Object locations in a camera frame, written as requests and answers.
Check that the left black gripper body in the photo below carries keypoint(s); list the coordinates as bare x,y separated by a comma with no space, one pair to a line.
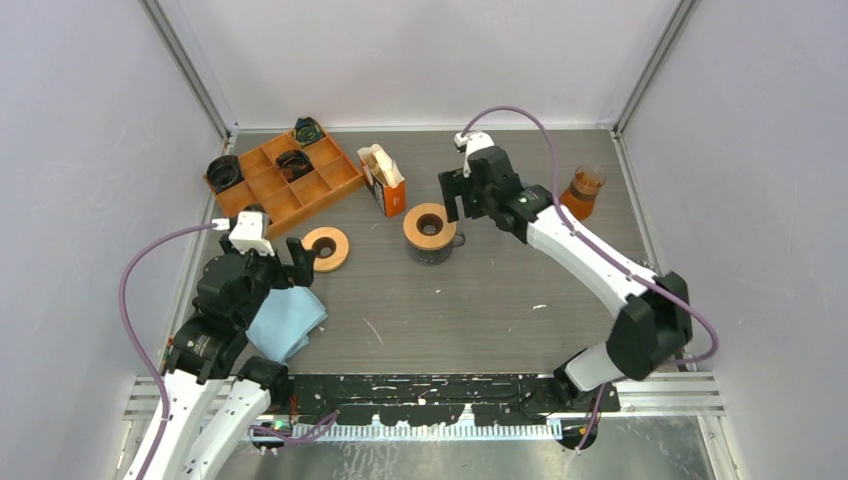
269,272

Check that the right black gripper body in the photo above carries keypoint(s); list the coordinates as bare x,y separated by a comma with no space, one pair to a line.
477,203

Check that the orange coffee filter box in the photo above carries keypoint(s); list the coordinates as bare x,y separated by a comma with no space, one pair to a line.
383,180

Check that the clear glass mug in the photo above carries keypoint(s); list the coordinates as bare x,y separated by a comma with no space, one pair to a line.
437,256

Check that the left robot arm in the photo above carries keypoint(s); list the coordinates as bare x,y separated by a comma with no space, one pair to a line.
183,442

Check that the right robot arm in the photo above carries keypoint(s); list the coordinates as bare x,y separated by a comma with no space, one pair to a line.
650,321

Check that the light blue cloth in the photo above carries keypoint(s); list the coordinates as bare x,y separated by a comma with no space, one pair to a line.
281,327

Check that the orange wooden compartment tray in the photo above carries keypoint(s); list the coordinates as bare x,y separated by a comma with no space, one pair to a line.
254,178

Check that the amber glass carafe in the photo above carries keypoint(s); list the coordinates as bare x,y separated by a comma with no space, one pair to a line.
581,194

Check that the black cup in tray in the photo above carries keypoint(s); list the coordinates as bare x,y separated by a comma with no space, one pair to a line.
294,164

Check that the black cup beside tray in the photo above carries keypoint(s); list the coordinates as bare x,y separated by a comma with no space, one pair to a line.
224,172

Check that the dark patterned cup in tray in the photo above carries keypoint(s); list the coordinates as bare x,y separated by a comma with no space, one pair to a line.
307,131

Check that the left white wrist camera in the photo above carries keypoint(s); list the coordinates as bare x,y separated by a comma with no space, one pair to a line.
245,232

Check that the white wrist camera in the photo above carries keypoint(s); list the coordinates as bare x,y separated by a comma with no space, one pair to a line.
245,232
468,144

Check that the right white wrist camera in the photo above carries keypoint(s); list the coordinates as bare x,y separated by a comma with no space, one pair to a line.
468,144

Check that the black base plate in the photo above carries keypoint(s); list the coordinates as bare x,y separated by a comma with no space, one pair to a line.
432,407

